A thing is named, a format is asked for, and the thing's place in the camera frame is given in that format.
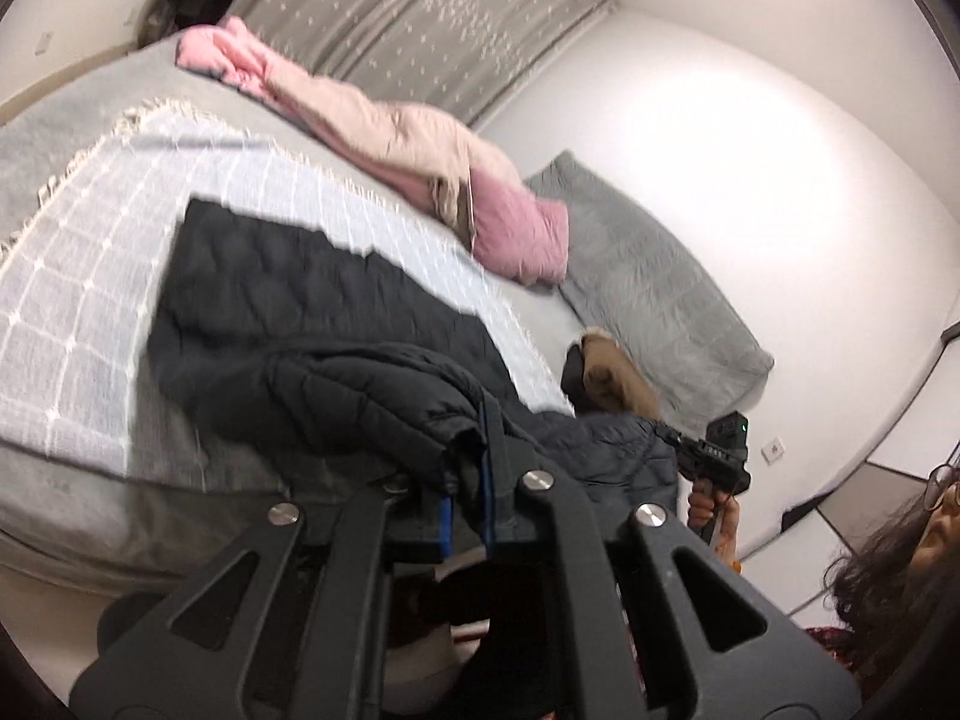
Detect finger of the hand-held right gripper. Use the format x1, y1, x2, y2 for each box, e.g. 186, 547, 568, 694
652, 421, 685, 467

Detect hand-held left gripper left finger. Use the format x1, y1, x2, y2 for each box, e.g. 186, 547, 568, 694
157, 478, 455, 691

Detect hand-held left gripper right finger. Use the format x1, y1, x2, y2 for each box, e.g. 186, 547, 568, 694
478, 396, 775, 662

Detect black quilted jacket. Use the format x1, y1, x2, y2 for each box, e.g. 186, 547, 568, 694
146, 199, 680, 541

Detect person's right hand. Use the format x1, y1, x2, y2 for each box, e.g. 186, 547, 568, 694
686, 484, 741, 563

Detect brown and black plush toy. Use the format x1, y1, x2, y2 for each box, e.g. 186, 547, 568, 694
581, 326, 662, 419

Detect black garment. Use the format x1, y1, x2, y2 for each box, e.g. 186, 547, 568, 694
562, 347, 595, 400

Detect grey quilted pillow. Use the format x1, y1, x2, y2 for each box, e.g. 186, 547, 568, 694
523, 150, 775, 421

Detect person's head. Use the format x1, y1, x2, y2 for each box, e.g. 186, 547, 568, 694
829, 463, 960, 695

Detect pink pillow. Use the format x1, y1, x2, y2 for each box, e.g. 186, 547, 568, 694
469, 169, 569, 287

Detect bed with grey sheet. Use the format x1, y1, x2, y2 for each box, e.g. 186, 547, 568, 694
0, 37, 593, 605

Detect light checked fringed blanket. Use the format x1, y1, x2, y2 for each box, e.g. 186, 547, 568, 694
0, 101, 578, 475

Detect pink and beige comforter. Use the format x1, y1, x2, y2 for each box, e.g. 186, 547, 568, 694
176, 15, 526, 250

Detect grey star-patterned curtain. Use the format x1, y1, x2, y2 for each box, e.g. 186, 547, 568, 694
238, 0, 620, 128

